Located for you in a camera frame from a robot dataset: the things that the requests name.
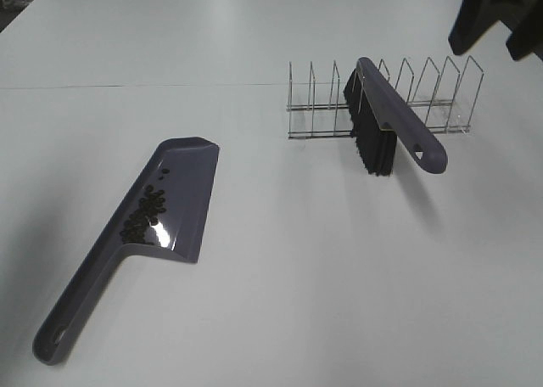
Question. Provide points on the purple plastic dustpan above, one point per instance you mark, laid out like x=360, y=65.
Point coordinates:
x=188, y=188

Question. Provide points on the pile of coffee beans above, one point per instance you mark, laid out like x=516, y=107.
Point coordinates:
x=142, y=224

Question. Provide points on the purple hand brush black bristles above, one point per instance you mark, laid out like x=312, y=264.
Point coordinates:
x=381, y=118

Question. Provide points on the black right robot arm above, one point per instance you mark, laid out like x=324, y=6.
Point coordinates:
x=523, y=18

